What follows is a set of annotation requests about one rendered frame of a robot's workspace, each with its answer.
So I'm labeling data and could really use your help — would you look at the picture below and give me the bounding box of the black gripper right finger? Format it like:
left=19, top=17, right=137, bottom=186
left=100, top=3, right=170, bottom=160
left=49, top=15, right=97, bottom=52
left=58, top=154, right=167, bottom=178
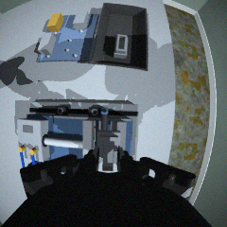
left=116, top=148, right=196, bottom=200

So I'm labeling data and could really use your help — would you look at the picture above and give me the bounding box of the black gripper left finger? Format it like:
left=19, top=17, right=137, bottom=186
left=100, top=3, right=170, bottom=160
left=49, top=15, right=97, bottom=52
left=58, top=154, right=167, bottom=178
left=20, top=147, right=99, bottom=198

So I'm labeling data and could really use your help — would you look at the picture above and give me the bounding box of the brass-yellow block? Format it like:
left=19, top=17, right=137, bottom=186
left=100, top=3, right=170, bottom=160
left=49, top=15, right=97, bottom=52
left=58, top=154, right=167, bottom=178
left=47, top=12, right=64, bottom=32

